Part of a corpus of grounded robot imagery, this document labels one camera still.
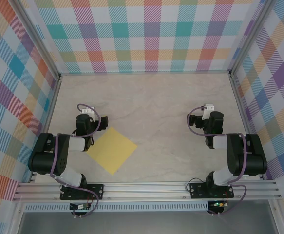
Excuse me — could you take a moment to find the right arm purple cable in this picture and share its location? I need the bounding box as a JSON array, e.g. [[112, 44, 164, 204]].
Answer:
[[186, 105, 247, 216]]

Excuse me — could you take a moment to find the grey metal sheet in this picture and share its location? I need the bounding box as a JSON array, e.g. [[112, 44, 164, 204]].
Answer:
[[17, 211, 279, 234]]

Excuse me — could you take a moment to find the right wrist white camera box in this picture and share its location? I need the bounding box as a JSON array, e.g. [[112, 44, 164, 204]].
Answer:
[[202, 103, 216, 120]]

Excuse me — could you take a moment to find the thin aluminium frame rail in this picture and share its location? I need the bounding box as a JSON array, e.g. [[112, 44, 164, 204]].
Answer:
[[58, 70, 231, 75]]

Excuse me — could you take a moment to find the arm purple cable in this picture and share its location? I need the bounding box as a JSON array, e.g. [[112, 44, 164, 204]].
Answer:
[[50, 104, 101, 218], [186, 105, 247, 216]]

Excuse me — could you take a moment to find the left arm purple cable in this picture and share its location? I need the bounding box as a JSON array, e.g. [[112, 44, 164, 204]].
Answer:
[[50, 104, 101, 218]]

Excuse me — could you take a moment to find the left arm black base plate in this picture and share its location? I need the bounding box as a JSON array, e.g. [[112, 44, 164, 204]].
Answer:
[[59, 184, 105, 201]]

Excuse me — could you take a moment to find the aluminium side rail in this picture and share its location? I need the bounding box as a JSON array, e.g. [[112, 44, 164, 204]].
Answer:
[[229, 73, 266, 181], [28, 75, 62, 183]]

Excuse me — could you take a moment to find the slotted grey cable duct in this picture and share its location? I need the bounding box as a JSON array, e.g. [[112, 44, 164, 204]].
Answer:
[[24, 201, 209, 212]]

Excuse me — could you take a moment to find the aluminium frame post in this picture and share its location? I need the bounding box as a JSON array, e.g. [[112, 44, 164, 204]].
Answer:
[[228, 0, 278, 78], [12, 0, 61, 81]]

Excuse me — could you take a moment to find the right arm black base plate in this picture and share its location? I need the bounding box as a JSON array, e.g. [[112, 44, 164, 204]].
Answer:
[[189, 182, 235, 199]]

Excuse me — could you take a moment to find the long aluminium mounting rail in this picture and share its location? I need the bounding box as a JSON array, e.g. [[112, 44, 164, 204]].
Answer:
[[12, 179, 282, 202]]

